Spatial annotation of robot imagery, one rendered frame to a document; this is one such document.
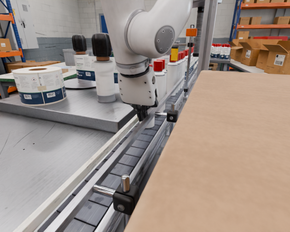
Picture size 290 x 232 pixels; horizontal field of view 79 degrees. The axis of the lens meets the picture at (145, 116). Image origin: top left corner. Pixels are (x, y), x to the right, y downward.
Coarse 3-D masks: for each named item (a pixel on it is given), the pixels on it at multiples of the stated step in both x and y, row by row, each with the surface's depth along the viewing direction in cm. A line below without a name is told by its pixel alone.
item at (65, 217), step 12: (168, 96) 66; (156, 108) 54; (144, 120) 46; (132, 144) 38; (120, 156) 33; (108, 168) 29; (96, 180) 26; (84, 192) 24; (72, 204) 22; (84, 204) 24; (60, 216) 21; (72, 216) 22; (48, 228) 20; (60, 228) 20
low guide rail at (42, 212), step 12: (132, 120) 57; (120, 132) 50; (108, 144) 44; (96, 156) 39; (84, 168) 36; (72, 180) 33; (60, 192) 30; (48, 204) 28; (36, 216) 26; (24, 228) 24; (36, 228) 26
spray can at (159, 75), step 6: (156, 60) 63; (156, 66) 61; (162, 66) 62; (156, 72) 62; (162, 72) 62; (156, 78) 62; (162, 78) 62; (162, 84) 63; (162, 90) 64; (162, 96) 65; (162, 108) 67
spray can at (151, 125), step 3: (141, 105) 56; (150, 108) 56; (153, 108) 57; (147, 111) 56; (150, 111) 56; (153, 120) 58; (150, 123) 58; (153, 123) 59; (147, 126) 58; (150, 126) 58; (153, 126) 59
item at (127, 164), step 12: (168, 108) 76; (156, 120) 65; (132, 132) 57; (144, 132) 57; (156, 132) 57; (120, 144) 50; (144, 144) 50; (108, 156) 45; (132, 156) 45; (96, 168) 41; (120, 168) 41; (132, 168) 41; (84, 180) 38; (108, 180) 37; (120, 180) 37; (96, 204) 32; (108, 204) 32; (84, 216) 30; (96, 216) 30; (72, 228) 28; (84, 228) 28
